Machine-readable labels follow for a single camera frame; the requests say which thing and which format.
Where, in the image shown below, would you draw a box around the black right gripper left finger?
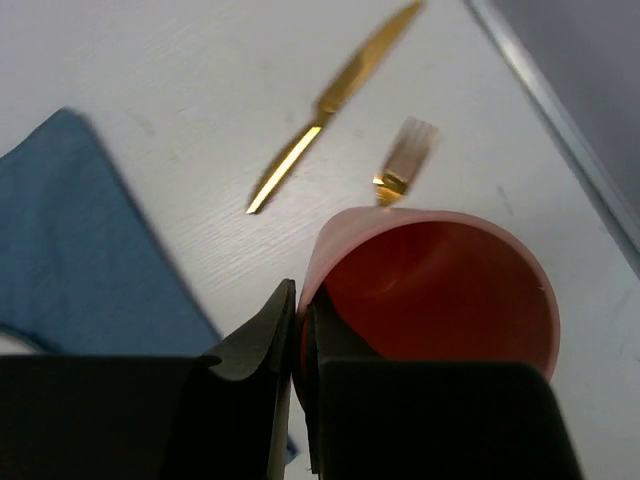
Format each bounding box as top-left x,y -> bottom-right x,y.
202,279 -> 296,479

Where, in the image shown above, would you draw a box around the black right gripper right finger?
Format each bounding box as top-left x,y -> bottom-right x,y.
304,287 -> 387,475

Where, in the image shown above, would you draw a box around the pink plastic cup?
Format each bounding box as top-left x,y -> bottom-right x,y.
297,207 -> 560,378

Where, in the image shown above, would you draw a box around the blue cloth napkin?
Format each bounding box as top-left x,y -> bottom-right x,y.
0,107 -> 301,469

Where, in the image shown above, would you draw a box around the gold fork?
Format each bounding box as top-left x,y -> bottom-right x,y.
372,117 -> 438,207

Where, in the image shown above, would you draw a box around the gold knife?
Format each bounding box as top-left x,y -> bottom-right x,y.
246,1 -> 425,215

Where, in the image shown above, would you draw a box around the aluminium table edge rail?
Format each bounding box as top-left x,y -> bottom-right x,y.
466,1 -> 639,270

